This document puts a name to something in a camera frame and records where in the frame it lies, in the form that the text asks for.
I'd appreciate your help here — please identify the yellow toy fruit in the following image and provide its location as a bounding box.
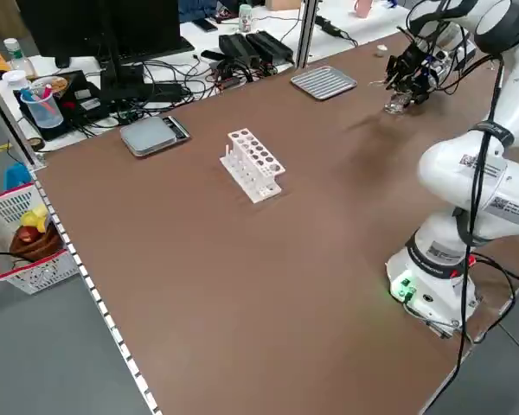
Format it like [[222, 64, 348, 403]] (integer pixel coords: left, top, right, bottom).
[[19, 205, 49, 230]]

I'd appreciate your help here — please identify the brown wooden bowl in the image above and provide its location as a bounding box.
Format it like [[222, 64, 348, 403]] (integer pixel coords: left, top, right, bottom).
[[9, 224, 66, 263]]

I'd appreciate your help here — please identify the black monitor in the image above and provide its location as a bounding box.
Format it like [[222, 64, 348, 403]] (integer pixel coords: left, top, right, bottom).
[[16, 0, 195, 66]]

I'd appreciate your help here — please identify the aluminium frame post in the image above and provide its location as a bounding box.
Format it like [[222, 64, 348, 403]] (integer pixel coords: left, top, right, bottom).
[[294, 0, 322, 70], [0, 71, 48, 170]]

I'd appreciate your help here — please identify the large clear glass beaker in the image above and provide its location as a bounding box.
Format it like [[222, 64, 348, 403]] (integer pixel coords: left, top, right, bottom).
[[383, 88, 413, 116]]

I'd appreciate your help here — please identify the ribbed metal tray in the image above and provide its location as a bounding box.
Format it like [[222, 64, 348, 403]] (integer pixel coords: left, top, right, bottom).
[[290, 64, 358, 101]]

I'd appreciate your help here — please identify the black box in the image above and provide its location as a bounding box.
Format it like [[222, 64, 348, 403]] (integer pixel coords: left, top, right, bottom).
[[19, 71, 116, 143]]

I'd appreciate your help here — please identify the white basket with red rim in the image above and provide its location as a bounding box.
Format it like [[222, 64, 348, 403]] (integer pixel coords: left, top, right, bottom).
[[0, 183, 81, 296]]

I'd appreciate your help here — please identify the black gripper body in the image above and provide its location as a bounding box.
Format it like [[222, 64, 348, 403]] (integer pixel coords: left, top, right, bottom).
[[413, 68, 441, 107], [398, 42, 432, 74]]

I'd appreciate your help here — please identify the plastic bottle with green cap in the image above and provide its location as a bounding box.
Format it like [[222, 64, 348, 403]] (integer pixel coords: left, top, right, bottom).
[[3, 37, 32, 77]]

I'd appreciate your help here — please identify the black phone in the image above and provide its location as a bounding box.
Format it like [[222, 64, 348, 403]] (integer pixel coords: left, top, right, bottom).
[[193, 17, 220, 33]]

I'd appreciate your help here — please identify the blue plastic object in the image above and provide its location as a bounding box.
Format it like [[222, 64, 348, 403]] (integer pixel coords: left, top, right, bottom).
[[3, 163, 33, 191]]

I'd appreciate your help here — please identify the clear measuring cup with pens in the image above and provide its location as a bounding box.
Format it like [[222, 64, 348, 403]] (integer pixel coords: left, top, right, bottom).
[[19, 86, 65, 129]]

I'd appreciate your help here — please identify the black monitor stand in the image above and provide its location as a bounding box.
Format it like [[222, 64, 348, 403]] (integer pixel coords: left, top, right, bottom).
[[97, 0, 146, 101]]

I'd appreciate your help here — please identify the white test tube rack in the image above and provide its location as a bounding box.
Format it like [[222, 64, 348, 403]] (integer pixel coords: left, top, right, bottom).
[[219, 127, 286, 205]]

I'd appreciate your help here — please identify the grey digital scale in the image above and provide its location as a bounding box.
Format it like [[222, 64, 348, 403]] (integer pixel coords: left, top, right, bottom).
[[119, 115, 191, 159]]

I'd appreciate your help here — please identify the white bottle with green label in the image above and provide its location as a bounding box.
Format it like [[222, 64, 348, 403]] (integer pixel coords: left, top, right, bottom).
[[238, 3, 255, 35]]

